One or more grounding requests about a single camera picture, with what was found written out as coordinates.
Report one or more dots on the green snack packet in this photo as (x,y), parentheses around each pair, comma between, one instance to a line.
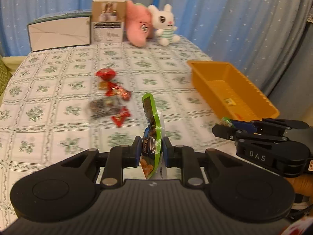
(150,132)

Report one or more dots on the red white printed cloth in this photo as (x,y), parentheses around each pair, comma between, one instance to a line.
(297,227)

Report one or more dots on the small green candy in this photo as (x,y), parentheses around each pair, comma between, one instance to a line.
(226,122)

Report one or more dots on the dark clear snack packet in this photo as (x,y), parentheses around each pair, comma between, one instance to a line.
(104,106)

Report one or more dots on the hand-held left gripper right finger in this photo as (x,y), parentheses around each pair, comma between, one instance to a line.
(164,155)

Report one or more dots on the small brown candy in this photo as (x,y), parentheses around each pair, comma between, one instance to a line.
(102,85)

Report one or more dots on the red foil candy wide wrapper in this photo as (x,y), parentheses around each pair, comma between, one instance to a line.
(105,74)

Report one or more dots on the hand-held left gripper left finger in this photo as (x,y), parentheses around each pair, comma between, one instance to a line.
(139,155)

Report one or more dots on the white green cardboard box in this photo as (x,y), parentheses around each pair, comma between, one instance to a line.
(58,33)

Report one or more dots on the pale green sofa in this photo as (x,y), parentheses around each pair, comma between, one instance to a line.
(14,62)

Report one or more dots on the green zigzag cushion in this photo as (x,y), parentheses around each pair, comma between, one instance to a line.
(3,76)

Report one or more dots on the tan product box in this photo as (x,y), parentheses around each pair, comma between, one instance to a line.
(107,22)

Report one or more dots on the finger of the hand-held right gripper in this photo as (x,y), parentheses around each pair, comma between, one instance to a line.
(243,124)
(225,132)

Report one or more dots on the blue starry curtain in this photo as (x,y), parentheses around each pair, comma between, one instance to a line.
(220,17)

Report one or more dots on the pink plush toy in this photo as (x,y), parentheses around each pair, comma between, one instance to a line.
(137,27)

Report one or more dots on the person's right hand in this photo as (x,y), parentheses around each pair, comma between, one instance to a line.
(302,184)

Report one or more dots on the orange plastic basket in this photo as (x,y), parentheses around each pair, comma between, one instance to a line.
(227,88)

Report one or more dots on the white rabbit plush toy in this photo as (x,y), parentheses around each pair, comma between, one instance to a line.
(165,25)

